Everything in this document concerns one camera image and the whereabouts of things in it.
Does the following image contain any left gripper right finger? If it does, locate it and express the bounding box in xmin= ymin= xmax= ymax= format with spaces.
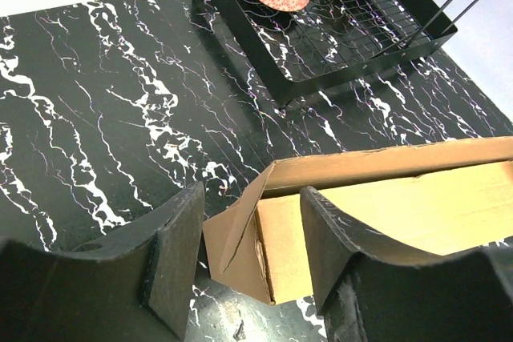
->
xmin=300 ymin=187 xmax=512 ymax=341

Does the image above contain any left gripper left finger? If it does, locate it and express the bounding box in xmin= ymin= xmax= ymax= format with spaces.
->
xmin=1 ymin=183 xmax=204 ymax=341

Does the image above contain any brown cardboard box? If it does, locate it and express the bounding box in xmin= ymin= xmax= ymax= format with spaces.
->
xmin=203 ymin=136 xmax=512 ymax=304

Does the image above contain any black wire dish rack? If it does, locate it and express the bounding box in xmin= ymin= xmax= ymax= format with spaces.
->
xmin=212 ymin=0 xmax=457 ymax=105

